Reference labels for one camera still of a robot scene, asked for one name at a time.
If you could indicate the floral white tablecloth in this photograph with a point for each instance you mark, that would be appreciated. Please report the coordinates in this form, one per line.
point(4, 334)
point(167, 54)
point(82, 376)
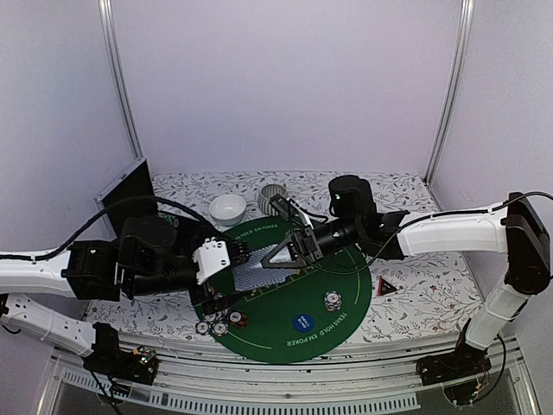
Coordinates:
point(435, 293)

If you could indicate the blue small blind button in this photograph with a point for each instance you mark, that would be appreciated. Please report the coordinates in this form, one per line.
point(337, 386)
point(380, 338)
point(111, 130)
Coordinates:
point(303, 323)

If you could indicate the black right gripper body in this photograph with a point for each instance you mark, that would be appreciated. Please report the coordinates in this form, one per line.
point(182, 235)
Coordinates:
point(315, 251)

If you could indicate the blue poker chips pile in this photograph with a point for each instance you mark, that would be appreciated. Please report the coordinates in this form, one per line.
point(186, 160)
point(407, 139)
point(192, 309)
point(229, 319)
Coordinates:
point(214, 324)

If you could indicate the white ceramic bowl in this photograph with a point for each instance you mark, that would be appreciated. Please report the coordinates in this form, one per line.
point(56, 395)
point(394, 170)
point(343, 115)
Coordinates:
point(227, 210)

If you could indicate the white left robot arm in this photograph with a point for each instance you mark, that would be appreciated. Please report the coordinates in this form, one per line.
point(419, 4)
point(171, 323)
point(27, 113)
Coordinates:
point(149, 256)

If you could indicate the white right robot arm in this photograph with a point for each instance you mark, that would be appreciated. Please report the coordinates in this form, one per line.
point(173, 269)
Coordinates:
point(511, 227)

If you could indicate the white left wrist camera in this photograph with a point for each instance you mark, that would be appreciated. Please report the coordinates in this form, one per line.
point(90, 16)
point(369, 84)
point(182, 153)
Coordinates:
point(215, 255)

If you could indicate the black triangular all-in marker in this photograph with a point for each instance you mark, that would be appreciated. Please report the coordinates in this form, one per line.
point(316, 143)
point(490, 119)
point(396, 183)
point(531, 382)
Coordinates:
point(385, 288)

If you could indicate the blue poker chip stack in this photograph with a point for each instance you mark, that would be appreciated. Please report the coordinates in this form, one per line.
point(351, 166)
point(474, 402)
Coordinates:
point(332, 301)

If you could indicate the aluminium poker chip case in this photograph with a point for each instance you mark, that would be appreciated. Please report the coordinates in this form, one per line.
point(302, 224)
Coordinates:
point(135, 181)

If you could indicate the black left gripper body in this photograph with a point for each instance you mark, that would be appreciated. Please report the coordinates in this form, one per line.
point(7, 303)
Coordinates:
point(146, 285)

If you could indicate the grey playing card deck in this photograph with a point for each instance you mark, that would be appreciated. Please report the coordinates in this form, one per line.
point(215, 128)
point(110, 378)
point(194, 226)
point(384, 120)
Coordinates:
point(251, 275)

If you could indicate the aluminium frame post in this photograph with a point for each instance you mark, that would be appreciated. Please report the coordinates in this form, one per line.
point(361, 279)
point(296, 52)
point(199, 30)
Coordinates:
point(461, 44)
point(117, 72)

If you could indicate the round green poker mat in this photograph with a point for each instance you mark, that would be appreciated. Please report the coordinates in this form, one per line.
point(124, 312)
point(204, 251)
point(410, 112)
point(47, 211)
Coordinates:
point(270, 336)

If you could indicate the striped grey ceramic cup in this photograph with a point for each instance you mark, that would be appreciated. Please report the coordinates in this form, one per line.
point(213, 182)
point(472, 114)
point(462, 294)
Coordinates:
point(265, 194)

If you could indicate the red black poker chip stack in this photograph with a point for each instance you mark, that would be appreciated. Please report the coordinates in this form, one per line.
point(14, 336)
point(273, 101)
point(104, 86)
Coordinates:
point(238, 319)

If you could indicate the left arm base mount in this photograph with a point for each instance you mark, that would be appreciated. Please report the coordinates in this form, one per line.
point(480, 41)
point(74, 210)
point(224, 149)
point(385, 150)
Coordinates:
point(138, 366)

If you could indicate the right aluminium frame post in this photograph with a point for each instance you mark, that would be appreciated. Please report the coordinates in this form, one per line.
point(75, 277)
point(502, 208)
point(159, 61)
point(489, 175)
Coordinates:
point(461, 44)

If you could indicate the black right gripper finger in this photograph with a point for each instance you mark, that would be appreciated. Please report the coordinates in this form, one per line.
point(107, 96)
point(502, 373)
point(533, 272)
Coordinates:
point(295, 216)
point(283, 256)

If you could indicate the left aluminium frame post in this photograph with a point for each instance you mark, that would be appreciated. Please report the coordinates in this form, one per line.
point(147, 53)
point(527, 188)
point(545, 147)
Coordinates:
point(117, 72)

